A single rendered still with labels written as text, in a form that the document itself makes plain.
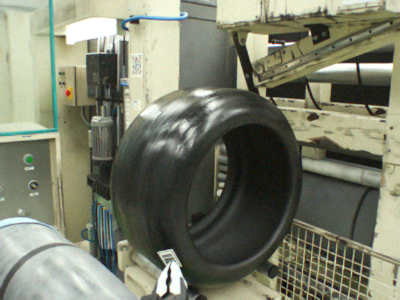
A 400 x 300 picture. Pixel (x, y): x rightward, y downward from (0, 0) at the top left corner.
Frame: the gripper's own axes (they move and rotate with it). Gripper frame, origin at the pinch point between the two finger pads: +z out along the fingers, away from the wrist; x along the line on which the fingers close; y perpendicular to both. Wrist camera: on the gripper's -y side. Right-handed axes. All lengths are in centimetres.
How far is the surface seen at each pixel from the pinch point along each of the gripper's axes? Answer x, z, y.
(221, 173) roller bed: -1, 60, 41
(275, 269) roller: 17.8, 10.6, 33.7
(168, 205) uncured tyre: 4.9, 8.3, -11.8
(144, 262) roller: -19.2, 13.2, 18.6
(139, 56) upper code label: -5, 63, -20
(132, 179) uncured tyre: -3.6, 16.2, -15.1
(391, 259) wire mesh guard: 51, 7, 35
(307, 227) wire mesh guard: 29, 26, 40
